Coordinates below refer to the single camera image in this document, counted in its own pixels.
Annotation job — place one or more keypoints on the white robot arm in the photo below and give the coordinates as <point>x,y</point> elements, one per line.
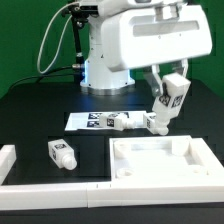
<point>99,79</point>

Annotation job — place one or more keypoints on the white square table top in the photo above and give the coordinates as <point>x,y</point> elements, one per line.
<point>160,158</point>

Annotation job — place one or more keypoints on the white marker sheet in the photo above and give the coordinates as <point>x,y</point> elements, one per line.
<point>90,120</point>

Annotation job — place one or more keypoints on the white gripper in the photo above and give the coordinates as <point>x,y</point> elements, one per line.
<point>136,39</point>

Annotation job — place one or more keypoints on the white U-shaped fence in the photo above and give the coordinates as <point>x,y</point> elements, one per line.
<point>110,193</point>

